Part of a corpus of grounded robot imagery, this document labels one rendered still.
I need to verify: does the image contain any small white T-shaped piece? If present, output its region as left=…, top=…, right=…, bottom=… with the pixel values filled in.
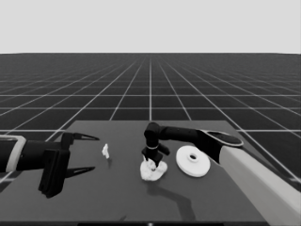
left=101, top=143, right=110, bottom=160

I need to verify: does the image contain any large thick white disc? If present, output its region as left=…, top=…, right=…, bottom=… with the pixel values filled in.
left=175, top=145, right=212, bottom=179

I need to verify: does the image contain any white round carrier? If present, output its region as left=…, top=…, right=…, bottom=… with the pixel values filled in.
left=139, top=159, right=168, bottom=183

